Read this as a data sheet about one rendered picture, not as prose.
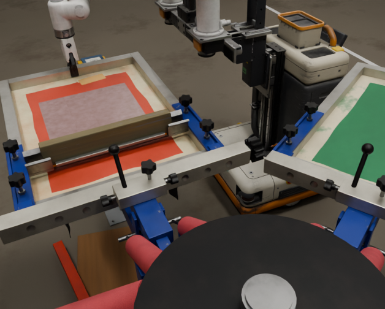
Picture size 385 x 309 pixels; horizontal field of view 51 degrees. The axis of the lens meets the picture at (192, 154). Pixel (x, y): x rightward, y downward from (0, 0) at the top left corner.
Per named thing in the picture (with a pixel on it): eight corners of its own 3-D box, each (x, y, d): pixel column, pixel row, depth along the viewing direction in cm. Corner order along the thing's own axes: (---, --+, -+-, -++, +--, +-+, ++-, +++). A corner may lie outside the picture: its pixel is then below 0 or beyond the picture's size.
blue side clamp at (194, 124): (172, 118, 147) (171, 102, 142) (184, 115, 148) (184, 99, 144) (209, 168, 126) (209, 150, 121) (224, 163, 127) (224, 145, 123)
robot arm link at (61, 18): (87, -8, 156) (88, 1, 148) (92, 19, 162) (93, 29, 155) (46, -4, 153) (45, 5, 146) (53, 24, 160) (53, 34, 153)
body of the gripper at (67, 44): (76, 34, 156) (82, 61, 164) (71, 25, 164) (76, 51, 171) (56, 38, 154) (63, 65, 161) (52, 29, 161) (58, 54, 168)
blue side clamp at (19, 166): (10, 163, 130) (3, 145, 125) (27, 158, 131) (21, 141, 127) (22, 228, 108) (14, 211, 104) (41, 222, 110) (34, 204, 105)
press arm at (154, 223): (128, 204, 107) (125, 190, 104) (149, 197, 109) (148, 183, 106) (150, 252, 95) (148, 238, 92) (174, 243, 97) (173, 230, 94)
